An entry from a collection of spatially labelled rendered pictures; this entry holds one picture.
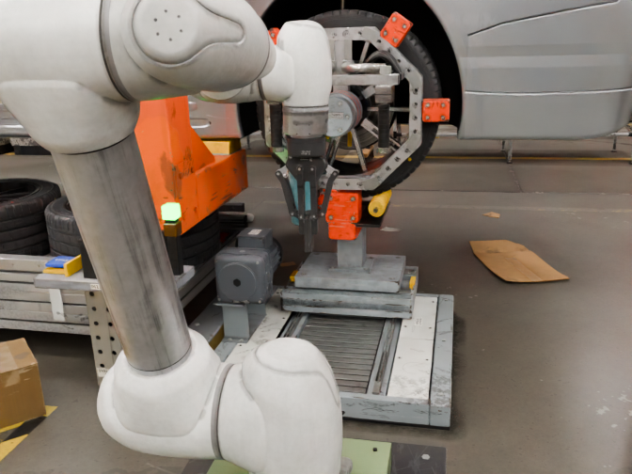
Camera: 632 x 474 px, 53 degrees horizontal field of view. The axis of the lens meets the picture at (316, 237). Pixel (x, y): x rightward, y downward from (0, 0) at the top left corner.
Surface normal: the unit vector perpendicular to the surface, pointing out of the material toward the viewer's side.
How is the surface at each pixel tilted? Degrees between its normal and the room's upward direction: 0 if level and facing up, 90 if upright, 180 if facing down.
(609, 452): 0
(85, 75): 120
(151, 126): 90
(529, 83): 90
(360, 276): 0
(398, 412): 90
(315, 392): 70
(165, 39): 83
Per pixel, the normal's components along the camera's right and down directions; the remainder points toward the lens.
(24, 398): 0.56, 0.23
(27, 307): -0.22, 0.29
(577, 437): -0.03, -0.95
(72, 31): 0.00, 0.18
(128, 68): -0.24, 0.71
